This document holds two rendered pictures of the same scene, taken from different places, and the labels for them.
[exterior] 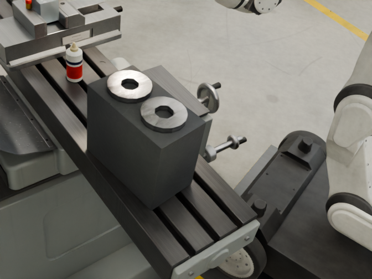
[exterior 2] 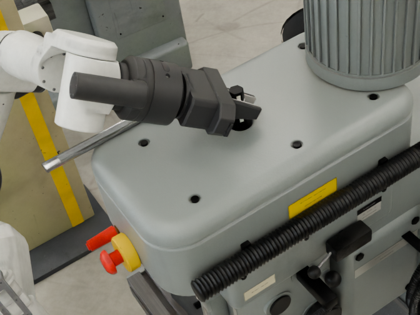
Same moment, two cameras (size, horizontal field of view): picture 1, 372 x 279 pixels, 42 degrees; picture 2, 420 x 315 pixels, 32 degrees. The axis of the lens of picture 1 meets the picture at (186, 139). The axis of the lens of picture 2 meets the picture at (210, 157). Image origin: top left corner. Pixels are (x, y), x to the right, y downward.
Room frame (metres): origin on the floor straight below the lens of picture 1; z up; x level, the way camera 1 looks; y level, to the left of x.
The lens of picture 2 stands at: (1.76, 0.56, 2.63)
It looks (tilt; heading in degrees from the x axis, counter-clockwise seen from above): 44 degrees down; 201
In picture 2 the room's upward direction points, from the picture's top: 11 degrees counter-clockwise
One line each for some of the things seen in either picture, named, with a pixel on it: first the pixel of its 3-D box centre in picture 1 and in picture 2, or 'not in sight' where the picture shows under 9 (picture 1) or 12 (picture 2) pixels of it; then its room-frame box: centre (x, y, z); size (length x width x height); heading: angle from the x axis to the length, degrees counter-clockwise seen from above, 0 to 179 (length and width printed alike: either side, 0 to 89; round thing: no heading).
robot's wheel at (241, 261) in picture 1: (233, 251); not in sight; (0.83, -0.21, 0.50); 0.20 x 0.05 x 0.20; 64
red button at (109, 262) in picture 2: not in sight; (112, 260); (1.16, 0.15, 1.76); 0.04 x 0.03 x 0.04; 46
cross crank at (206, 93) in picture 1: (200, 101); not in sight; (1.34, -0.02, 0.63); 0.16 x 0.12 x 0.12; 136
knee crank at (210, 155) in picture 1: (225, 145); not in sight; (1.26, -0.14, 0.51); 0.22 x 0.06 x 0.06; 136
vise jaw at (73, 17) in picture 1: (63, 9); not in sight; (1.13, 0.40, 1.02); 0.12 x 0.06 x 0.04; 48
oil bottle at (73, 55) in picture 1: (74, 60); not in sight; (0.96, 0.32, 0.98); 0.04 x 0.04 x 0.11
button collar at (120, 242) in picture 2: not in sight; (125, 252); (1.15, 0.17, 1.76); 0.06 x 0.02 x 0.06; 46
